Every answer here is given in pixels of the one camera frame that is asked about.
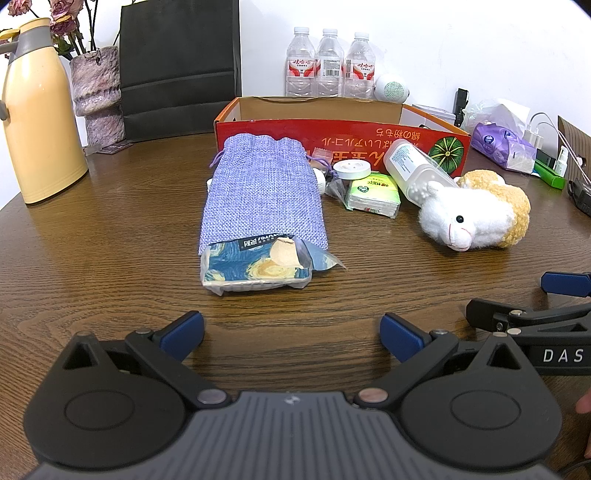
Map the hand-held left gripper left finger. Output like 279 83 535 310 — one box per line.
55 311 232 409

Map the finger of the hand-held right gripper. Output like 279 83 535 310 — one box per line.
540 272 591 297
465 298 591 334

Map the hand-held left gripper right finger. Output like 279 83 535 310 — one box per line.
355 313 527 411

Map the blue painted tissue packet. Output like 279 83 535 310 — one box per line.
199 233 347 297

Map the plush sheep toy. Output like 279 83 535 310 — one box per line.
418 170 531 252

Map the green tissue packet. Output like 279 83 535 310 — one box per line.
344 172 402 219

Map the purple burlap pouch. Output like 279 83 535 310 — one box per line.
198 133 329 256

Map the white cylindrical bottle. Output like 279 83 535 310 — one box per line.
384 138 458 206

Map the white round disc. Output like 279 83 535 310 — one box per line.
333 160 371 180

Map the red cardboard box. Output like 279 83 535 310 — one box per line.
213 96 472 178

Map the person's right hand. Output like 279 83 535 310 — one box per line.
575 393 591 459

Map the green marker box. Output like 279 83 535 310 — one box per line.
534 159 566 189

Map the brown cardboard piece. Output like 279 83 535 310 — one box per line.
558 115 591 183

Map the purple tissue pack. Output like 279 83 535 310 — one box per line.
471 121 536 175

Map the small clear packet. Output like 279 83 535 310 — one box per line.
324 178 352 202

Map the clear plastic bag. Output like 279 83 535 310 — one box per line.
464 98 532 137

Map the black clip stand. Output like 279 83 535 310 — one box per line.
454 88 470 127

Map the yellow thermos jug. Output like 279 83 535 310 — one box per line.
0 17 89 205

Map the white round speaker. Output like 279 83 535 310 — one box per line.
374 73 411 103

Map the mottled pink vase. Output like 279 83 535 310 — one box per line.
70 46 126 147

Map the black paper bag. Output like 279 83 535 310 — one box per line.
119 0 242 143

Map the clear water bottle red label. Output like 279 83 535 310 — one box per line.
315 28 345 98
344 31 376 100
286 26 317 97

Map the dried flower bunch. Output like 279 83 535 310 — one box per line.
0 0 100 61

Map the white cable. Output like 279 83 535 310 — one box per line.
526 112 583 163

